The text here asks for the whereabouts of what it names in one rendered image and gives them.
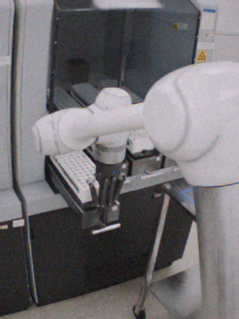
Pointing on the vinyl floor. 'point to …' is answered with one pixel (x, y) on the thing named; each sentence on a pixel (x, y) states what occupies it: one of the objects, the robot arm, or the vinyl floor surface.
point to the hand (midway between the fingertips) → (104, 213)
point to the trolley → (167, 289)
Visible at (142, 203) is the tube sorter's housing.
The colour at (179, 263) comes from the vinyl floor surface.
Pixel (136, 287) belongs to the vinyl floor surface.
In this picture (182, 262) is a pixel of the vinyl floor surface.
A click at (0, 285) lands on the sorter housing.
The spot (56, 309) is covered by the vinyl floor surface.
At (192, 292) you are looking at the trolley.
